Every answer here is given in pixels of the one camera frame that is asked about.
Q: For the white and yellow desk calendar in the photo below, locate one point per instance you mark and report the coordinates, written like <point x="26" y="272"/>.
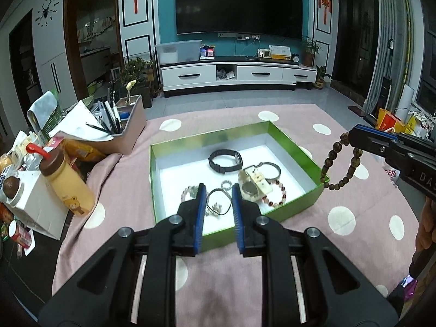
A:
<point x="280" y="51"/>

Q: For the pink dotted blanket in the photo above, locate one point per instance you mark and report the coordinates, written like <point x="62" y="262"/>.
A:
<point x="357" y="231"/>

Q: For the yellow paper bag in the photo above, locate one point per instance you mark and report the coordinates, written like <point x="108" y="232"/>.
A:
<point x="386" y="119"/>

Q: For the black band wrist watch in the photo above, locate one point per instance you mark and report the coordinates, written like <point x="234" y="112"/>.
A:
<point x="218" y="166"/>

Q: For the grey bangle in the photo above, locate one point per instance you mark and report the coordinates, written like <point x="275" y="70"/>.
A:
<point x="274" y="168"/>

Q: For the tall potted plant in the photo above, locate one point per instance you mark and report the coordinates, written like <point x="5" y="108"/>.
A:
<point x="309" y="56"/>

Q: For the white carton box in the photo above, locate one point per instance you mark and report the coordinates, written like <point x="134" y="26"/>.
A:
<point x="41" y="211"/>

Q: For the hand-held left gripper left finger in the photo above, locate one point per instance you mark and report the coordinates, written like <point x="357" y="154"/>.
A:
<point x="201" y="218"/>

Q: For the small white appliance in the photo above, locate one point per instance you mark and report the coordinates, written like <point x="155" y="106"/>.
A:
<point x="264" y="53"/>

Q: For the black deer wall clock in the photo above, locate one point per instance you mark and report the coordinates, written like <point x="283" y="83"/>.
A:
<point x="46" y="12"/>

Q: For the orange snack packet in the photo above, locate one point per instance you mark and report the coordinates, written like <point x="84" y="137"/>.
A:
<point x="83" y="150"/>

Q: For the green and white bag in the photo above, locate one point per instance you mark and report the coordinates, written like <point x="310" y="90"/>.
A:
<point x="44" y="109"/>

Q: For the large leafy potted plant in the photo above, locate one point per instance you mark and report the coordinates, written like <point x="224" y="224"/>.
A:
<point x="134" y="71"/>

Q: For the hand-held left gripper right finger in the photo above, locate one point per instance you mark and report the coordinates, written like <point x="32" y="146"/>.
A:
<point x="237" y="218"/>

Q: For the upright vacuum cleaner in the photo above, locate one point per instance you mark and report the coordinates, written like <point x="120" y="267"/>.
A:
<point x="385" y="85"/>

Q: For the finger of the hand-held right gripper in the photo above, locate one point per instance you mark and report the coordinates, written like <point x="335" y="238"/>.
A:
<point x="374" y="130"/>
<point x="378" y="146"/>

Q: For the person's right hand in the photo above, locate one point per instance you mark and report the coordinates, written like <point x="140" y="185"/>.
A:
<point x="428" y="224"/>

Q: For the grey striped curtain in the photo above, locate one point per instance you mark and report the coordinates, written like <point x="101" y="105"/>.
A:
<point x="391" y="13"/>

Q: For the white television cabinet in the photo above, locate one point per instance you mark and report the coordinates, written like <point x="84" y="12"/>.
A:
<point x="187" y="75"/>

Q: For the yellow bottle with brown cap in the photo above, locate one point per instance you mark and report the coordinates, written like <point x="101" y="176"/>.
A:
<point x="68" y="187"/>

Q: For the white plastic shopping bag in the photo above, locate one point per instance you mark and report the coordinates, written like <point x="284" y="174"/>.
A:
<point x="391" y="174"/>

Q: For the white paper sheets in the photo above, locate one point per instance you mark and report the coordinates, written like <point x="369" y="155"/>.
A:
<point x="75" y="122"/>

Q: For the white wall power strip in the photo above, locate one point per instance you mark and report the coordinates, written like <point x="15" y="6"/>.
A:
<point x="235" y="35"/>

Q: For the black alarm clock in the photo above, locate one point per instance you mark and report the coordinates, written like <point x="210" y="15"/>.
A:
<point x="295" y="58"/>

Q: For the large flat television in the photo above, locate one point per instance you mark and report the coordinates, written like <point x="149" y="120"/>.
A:
<point x="238" y="3"/>

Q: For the pink desk organizer box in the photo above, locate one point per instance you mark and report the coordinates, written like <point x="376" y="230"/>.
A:
<point x="131" y="133"/>

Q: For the blue and red small stand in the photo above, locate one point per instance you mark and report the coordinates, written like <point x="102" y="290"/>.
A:
<point x="207" y="52"/>

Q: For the green cardboard box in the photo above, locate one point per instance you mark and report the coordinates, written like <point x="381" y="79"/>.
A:
<point x="238" y="136"/>

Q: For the clear plastic storage bin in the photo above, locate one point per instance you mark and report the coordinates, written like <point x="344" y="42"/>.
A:
<point x="177" y="52"/>

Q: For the small potted plant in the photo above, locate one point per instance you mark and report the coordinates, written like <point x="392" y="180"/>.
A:
<point x="320" y="81"/>

